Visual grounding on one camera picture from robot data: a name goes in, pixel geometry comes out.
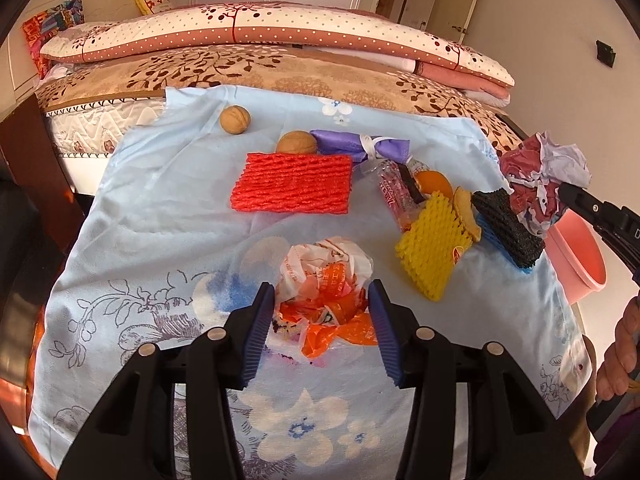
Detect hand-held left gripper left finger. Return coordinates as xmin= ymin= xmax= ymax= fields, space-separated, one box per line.
xmin=57 ymin=282 xmax=278 ymax=480

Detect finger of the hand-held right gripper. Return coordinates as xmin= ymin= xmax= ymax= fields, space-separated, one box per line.
xmin=559 ymin=182 xmax=640 ymax=281

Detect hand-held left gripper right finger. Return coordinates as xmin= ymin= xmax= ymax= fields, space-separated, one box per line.
xmin=367 ymin=279 xmax=586 ymax=480

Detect pink plastic bin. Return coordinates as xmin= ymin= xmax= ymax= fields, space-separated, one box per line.
xmin=544 ymin=209 xmax=608 ymax=306

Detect red white paper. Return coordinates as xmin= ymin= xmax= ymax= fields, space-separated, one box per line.
xmin=500 ymin=131 xmax=592 ymax=238

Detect orange white plastic bag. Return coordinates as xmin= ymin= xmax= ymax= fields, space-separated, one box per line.
xmin=272 ymin=236 xmax=383 ymax=358

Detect black foam fruit net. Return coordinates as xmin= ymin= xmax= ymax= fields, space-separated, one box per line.
xmin=471 ymin=187 xmax=546 ymax=269

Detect blue foam fruit net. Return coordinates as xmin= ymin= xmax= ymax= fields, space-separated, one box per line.
xmin=475 ymin=212 xmax=533 ymax=275

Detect clear red-printed snack wrapper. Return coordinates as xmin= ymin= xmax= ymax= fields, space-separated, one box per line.
xmin=372 ymin=157 xmax=431 ymax=233

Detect person's right hand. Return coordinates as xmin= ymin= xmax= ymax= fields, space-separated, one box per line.
xmin=594 ymin=300 xmax=640 ymax=406

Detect yellow foam fruit net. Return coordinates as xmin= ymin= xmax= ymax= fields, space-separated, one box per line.
xmin=395 ymin=191 xmax=473 ymax=302

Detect light blue floral cloth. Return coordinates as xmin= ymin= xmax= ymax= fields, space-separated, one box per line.
xmin=27 ymin=85 xmax=586 ymax=466

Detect red foam fruit net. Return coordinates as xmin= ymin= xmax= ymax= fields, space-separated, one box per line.
xmin=231 ymin=152 xmax=354 ymax=216

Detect folded pink blanket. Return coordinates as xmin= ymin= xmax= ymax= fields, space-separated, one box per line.
xmin=415 ymin=60 xmax=512 ymax=107

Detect purple cloth bag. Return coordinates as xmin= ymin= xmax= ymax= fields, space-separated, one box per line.
xmin=310 ymin=129 xmax=412 ymax=166

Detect walnut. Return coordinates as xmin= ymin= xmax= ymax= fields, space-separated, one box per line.
xmin=219 ymin=105 xmax=251 ymax=135
xmin=275 ymin=131 xmax=318 ymax=155

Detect person's purple clothing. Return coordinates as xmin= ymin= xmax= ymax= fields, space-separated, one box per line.
xmin=592 ymin=405 xmax=640 ymax=476

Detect white quilted mattress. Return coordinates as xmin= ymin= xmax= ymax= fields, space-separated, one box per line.
xmin=42 ymin=97 xmax=168 ymax=158

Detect brown leaf-pattern blanket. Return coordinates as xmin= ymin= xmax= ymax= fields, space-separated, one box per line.
xmin=35 ymin=45 xmax=531 ymax=161

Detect dotted tree-print quilt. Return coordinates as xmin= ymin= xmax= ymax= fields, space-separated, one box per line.
xmin=40 ymin=2 xmax=516 ymax=92

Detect yellow floral cushion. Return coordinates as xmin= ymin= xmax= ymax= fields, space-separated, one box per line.
xmin=134 ymin=0 xmax=173 ymax=16

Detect colourful patterned pillow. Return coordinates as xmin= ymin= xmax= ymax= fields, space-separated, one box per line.
xmin=21 ymin=0 xmax=85 ymax=78

